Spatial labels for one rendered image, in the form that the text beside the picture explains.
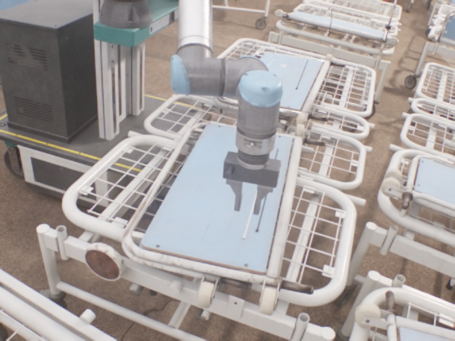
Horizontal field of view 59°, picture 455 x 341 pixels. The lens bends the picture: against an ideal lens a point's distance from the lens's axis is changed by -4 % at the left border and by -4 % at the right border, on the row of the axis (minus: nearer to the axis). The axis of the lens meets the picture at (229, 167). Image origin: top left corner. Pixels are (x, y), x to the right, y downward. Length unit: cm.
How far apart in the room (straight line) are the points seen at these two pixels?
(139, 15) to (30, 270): 108
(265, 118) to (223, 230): 40
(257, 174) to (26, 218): 135
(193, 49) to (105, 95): 92
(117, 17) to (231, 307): 100
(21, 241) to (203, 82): 127
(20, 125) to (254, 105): 141
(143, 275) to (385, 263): 123
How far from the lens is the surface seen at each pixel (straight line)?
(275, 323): 115
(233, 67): 98
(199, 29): 104
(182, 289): 118
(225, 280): 110
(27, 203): 218
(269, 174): 98
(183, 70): 97
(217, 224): 119
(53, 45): 179
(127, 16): 153
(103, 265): 120
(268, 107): 88
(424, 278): 211
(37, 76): 190
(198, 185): 132
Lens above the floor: 136
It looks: 35 degrees down
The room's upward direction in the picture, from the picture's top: 8 degrees clockwise
